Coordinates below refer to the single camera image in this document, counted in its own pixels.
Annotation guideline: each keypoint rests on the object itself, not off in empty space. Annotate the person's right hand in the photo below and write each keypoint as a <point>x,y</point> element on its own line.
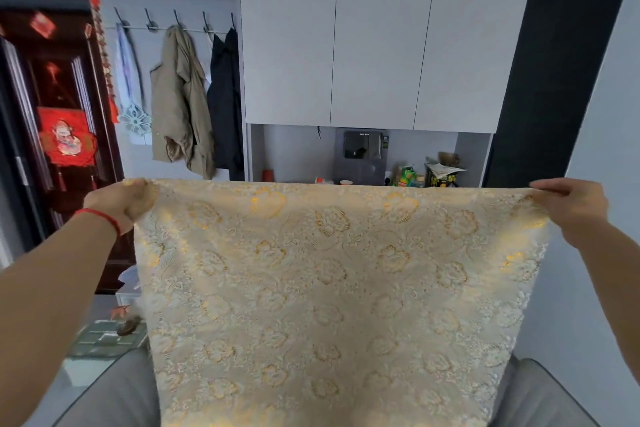
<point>575,206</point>

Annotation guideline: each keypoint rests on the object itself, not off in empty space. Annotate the person's left hand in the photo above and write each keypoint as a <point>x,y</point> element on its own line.
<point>117,204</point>

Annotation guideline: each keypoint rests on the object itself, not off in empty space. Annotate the person's right thumb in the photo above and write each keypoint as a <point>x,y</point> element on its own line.
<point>550,185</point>

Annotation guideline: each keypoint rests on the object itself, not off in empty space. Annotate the person's left fingers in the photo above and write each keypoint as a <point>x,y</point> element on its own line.
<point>142,199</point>

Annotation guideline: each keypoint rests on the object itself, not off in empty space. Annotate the gold floral brocade cloth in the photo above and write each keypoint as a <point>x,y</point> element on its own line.
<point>330,301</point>

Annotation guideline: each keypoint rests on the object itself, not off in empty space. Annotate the person's left forearm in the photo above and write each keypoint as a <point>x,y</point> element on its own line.
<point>45,301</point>

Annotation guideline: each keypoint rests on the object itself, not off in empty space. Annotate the person's right forearm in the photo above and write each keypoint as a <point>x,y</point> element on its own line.
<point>615,281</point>

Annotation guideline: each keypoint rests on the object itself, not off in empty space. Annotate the white storage box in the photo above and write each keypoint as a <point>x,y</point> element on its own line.
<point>127,289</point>

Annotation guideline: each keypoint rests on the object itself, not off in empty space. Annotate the red figure hanging ornament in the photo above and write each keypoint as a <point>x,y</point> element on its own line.
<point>66,137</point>

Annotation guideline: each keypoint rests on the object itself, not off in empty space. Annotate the beige jacket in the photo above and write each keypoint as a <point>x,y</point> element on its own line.
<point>180,101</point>

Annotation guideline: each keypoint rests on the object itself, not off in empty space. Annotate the white printed paper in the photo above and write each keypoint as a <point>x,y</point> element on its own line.
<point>445,170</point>

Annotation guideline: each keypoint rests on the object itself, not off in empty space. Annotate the yellow black box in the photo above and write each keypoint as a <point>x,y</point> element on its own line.
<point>440,181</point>

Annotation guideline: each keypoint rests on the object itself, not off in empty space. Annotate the white blue hanging bag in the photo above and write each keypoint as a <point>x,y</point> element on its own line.
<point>129,86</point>

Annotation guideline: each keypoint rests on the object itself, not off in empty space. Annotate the dark red door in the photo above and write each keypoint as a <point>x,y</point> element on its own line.
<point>30,141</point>

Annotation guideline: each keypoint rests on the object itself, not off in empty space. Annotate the red cup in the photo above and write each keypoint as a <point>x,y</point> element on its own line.
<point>267,176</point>

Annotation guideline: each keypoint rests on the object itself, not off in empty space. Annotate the black coat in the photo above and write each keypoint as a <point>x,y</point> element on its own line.
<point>226,101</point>

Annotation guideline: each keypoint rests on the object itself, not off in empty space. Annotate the brown hair clip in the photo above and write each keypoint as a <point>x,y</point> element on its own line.
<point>129,327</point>

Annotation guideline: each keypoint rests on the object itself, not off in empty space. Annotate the green snack packet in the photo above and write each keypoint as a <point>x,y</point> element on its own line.
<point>406,177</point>

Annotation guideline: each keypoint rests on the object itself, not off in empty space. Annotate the green glass tray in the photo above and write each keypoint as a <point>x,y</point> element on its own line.
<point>102,339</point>

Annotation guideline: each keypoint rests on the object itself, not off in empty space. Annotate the white orange packet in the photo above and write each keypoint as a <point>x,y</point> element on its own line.
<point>324,181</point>

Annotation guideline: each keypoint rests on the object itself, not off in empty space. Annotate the grey water dispenser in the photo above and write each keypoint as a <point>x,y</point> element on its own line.
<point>360,156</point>

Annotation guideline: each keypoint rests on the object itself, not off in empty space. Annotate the grey sofa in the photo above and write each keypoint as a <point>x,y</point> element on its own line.
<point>120,391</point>

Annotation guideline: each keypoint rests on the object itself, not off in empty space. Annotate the red diamond paper decoration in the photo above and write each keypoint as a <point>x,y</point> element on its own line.
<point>42,24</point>

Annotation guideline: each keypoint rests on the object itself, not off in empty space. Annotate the metal coat hook rail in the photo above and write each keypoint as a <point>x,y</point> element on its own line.
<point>175,27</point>

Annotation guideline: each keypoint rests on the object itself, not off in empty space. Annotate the white wall cabinet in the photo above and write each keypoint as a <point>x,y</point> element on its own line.
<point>380,31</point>

